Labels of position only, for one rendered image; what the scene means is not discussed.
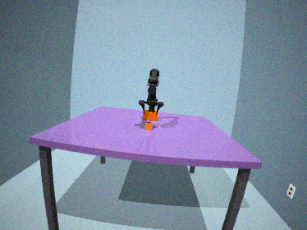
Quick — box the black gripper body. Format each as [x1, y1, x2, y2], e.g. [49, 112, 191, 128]
[139, 94, 163, 107]

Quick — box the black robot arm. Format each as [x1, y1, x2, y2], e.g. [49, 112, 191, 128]
[147, 69, 159, 113]

